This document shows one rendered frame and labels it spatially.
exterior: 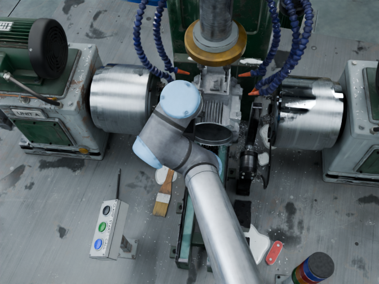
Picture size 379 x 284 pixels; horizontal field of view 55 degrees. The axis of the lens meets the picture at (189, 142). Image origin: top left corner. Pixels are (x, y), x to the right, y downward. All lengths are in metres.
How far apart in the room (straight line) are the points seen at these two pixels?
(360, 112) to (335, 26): 2.02
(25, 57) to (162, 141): 0.54
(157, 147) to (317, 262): 0.46
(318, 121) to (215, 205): 0.53
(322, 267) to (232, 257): 0.29
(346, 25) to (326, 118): 2.07
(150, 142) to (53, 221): 0.71
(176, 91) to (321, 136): 0.55
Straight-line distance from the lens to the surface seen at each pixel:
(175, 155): 0.88
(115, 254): 1.10
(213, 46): 1.03
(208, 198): 0.82
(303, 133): 1.21
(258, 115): 1.07
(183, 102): 0.84
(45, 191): 1.53
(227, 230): 0.75
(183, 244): 1.22
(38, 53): 1.16
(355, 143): 1.24
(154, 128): 0.86
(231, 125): 1.19
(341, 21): 3.25
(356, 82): 1.28
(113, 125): 1.27
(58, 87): 1.27
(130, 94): 1.21
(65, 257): 1.42
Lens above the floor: 2.10
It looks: 61 degrees down
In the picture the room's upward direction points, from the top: 6 degrees counter-clockwise
